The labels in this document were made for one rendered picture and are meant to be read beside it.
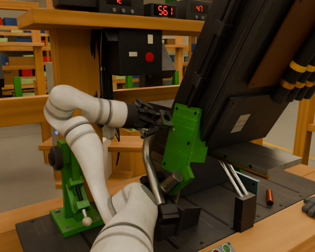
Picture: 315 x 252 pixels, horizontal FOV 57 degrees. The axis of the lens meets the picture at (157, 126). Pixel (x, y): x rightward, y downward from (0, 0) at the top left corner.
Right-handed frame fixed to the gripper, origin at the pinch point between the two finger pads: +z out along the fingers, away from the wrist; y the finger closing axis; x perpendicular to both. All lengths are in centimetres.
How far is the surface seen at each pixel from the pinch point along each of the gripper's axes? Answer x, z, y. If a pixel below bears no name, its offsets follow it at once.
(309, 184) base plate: -2, 69, -22
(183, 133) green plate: -5.1, 3.0, -7.2
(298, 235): -8, 34, -40
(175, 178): 0.0, -0.4, -19.4
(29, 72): 672, 133, 635
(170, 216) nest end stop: 8.0, 1.3, -27.5
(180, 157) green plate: -0.8, 3.0, -13.0
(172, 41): 359, 465, 593
